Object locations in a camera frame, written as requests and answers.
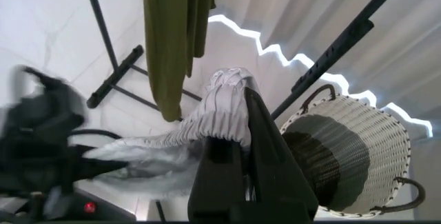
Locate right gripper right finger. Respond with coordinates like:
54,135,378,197
243,86,320,222

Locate pale grey garment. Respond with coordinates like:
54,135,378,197
82,67,262,197

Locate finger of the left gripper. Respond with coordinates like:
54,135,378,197
74,144,129,183

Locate black cable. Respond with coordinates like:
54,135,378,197
68,128,124,141

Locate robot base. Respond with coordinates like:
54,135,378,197
0,187,139,222

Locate white laundry basket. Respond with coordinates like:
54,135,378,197
279,83,427,220

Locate white curtain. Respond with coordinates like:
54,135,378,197
122,0,441,139

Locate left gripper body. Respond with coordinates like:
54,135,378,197
0,85,85,194

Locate green printed shirt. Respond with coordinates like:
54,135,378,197
143,0,225,123

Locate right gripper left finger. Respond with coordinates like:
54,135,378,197
187,136,247,222

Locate black clothes rack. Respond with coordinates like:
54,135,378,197
81,0,413,121

